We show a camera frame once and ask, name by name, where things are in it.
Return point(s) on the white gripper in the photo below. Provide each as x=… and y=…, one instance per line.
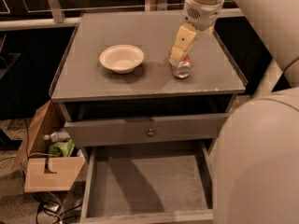
x=202, y=16

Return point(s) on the red coke can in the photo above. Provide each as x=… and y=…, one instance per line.
x=180, y=63

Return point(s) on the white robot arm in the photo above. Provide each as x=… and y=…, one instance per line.
x=256, y=166

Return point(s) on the grey wooden drawer cabinet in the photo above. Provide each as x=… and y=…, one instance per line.
x=86, y=90

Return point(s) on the round metal drawer knob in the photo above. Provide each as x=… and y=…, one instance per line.
x=151, y=132

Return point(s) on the grey top drawer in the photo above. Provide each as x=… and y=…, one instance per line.
x=110, y=132

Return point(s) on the open grey middle drawer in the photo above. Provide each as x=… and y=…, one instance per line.
x=162, y=183

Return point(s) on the white paper bowl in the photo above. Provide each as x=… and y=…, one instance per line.
x=121, y=59

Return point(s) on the metal window railing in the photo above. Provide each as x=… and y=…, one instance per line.
x=146, y=18

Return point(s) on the clear plastic bottle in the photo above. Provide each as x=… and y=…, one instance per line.
x=57, y=136

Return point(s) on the green plastic bag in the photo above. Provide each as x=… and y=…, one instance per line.
x=62, y=149

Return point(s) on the brown cardboard box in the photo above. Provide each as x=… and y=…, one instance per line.
x=44, y=172

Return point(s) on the white slanted post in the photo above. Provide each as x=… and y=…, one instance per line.
x=269, y=80

